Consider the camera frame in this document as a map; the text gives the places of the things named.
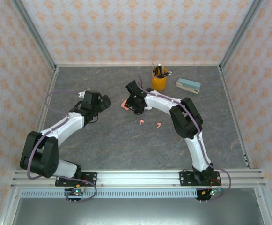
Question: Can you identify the yellow pencil cup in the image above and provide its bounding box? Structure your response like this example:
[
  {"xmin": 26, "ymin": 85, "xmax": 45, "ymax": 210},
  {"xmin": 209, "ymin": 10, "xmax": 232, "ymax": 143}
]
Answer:
[{"xmin": 151, "ymin": 70, "xmax": 168, "ymax": 91}]

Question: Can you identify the teal and cream stapler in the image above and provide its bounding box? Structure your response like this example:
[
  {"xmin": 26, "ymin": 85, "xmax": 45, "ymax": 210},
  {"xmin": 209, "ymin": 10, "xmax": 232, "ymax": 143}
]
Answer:
[{"xmin": 175, "ymin": 78, "xmax": 201, "ymax": 95}]

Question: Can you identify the small circuit board green light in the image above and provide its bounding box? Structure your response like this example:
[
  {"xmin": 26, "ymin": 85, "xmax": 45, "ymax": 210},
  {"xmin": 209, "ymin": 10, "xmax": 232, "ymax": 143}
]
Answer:
[
  {"xmin": 64, "ymin": 187, "xmax": 88, "ymax": 198},
  {"xmin": 196, "ymin": 187, "xmax": 223, "ymax": 201}
]

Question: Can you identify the grey metal panel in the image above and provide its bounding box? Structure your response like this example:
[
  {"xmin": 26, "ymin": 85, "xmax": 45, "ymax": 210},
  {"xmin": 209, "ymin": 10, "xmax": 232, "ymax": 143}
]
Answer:
[{"xmin": 11, "ymin": 198, "xmax": 266, "ymax": 225}]

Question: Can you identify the aluminium table edge rail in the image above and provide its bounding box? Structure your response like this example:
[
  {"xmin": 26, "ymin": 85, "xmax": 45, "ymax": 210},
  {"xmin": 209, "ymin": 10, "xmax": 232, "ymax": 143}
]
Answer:
[
  {"xmin": 55, "ymin": 62, "xmax": 221, "ymax": 68},
  {"xmin": 218, "ymin": 66, "xmax": 254, "ymax": 170},
  {"xmin": 22, "ymin": 67, "xmax": 59, "ymax": 171}
]

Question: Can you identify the wide aluminium mounting rail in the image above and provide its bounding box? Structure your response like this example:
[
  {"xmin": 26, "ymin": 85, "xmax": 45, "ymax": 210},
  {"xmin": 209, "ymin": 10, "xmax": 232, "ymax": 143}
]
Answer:
[{"xmin": 10, "ymin": 169, "xmax": 267, "ymax": 188}]

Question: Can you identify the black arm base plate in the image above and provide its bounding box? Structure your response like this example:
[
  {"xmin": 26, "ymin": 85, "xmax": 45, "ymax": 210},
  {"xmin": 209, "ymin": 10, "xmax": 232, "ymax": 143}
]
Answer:
[
  {"xmin": 55, "ymin": 171, "xmax": 98, "ymax": 187},
  {"xmin": 179, "ymin": 170, "xmax": 221, "ymax": 187}
]

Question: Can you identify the aluminium frame post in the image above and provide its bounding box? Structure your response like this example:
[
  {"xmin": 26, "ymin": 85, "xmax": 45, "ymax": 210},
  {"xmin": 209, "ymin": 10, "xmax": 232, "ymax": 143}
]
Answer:
[
  {"xmin": 10, "ymin": 0, "xmax": 58, "ymax": 71},
  {"xmin": 219, "ymin": 0, "xmax": 265, "ymax": 71}
]

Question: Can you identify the grey slotted cable duct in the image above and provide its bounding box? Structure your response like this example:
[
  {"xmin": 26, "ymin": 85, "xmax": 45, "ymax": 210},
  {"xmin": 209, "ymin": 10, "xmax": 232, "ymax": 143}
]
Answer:
[{"xmin": 20, "ymin": 189, "xmax": 198, "ymax": 199}]

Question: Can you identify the aluminium frame leg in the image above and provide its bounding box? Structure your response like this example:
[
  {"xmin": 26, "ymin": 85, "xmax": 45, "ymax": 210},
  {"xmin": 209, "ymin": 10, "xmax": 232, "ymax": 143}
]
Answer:
[
  {"xmin": 0, "ymin": 187, "xmax": 22, "ymax": 225},
  {"xmin": 254, "ymin": 187, "xmax": 272, "ymax": 225}
]

